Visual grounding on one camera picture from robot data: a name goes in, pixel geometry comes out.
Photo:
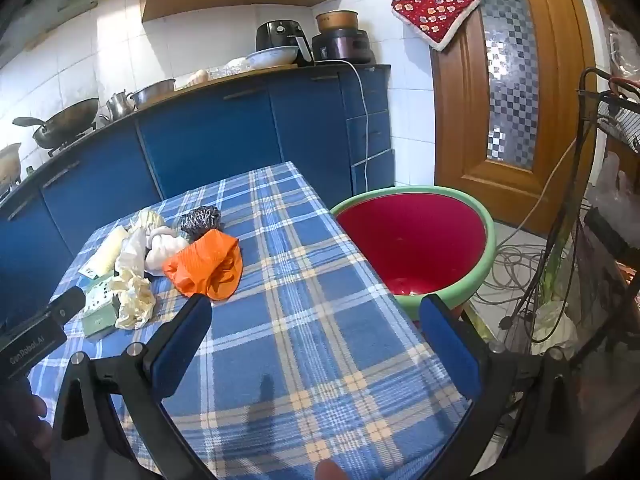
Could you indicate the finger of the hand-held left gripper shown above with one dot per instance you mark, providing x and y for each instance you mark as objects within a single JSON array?
[{"x": 67, "y": 302}]

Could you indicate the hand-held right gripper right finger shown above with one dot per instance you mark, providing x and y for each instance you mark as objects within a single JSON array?
[{"x": 452, "y": 347}]

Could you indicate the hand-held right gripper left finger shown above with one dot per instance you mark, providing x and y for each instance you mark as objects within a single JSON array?
[{"x": 182, "y": 347}]

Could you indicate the green cardboard box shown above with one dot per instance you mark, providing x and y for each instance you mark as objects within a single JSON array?
[{"x": 100, "y": 315}]

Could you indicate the white teal medicine box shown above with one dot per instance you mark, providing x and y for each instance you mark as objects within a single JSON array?
[{"x": 88, "y": 271}]

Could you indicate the yellow sponge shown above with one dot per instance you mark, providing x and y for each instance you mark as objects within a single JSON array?
[{"x": 109, "y": 252}]

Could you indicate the white plastic wrapper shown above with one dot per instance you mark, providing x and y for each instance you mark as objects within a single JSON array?
[{"x": 131, "y": 252}]

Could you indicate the orange plastic bag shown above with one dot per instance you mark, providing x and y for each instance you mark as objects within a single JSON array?
[{"x": 205, "y": 265}]

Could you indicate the white knit glove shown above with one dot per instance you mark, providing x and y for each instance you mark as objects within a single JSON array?
[{"x": 162, "y": 255}]

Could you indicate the red basin with green rim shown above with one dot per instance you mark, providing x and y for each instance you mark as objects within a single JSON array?
[{"x": 410, "y": 240}]

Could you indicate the crumpled cream paper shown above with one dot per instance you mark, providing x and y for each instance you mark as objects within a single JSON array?
[{"x": 132, "y": 302}]

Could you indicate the white plastic bag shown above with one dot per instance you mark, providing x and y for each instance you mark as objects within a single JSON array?
[{"x": 552, "y": 322}]

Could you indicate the pale cabbage piece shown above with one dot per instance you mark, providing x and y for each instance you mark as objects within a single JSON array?
[{"x": 150, "y": 219}]

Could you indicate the blue plaid tablecloth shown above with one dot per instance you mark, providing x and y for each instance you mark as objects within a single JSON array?
[{"x": 300, "y": 310}]

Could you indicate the steel wool scrubber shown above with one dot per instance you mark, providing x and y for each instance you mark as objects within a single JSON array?
[{"x": 200, "y": 220}]

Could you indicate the clay pot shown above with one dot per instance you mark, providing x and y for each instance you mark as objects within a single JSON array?
[{"x": 9, "y": 165}]

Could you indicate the gas stove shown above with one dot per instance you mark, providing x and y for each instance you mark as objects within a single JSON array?
[{"x": 75, "y": 141}]

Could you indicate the black wok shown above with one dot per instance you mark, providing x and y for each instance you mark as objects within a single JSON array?
[{"x": 67, "y": 122}]

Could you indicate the steel kettle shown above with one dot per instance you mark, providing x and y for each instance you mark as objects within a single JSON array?
[{"x": 117, "y": 105}]

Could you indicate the wooden door with glass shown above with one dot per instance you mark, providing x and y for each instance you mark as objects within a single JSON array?
[{"x": 465, "y": 135}]

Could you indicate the blue kitchen base cabinets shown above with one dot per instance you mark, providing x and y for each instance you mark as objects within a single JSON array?
[{"x": 210, "y": 135}]

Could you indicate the clear plastic bag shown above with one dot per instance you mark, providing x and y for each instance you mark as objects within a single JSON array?
[{"x": 615, "y": 200}]

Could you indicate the steel mixing basin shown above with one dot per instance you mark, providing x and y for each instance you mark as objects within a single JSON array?
[{"x": 152, "y": 94}]

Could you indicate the pale eggs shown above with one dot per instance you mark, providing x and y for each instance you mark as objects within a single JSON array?
[{"x": 197, "y": 77}]

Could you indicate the black metal rack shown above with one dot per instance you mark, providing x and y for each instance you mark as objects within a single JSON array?
[{"x": 584, "y": 105}]

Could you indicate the range hood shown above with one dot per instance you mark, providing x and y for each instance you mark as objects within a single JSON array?
[{"x": 50, "y": 5}]

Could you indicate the white patterned bowl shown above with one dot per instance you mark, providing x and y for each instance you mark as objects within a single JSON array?
[{"x": 272, "y": 56}]

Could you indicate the dark rice cooker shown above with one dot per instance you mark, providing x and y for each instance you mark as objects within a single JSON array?
[{"x": 342, "y": 47}]

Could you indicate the black air fryer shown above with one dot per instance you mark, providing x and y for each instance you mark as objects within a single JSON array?
[{"x": 280, "y": 35}]

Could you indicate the gold inner pot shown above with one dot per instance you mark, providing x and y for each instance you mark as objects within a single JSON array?
[{"x": 337, "y": 21}]

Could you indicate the red floral quilted cloth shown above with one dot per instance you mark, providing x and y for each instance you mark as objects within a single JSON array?
[{"x": 430, "y": 0}]

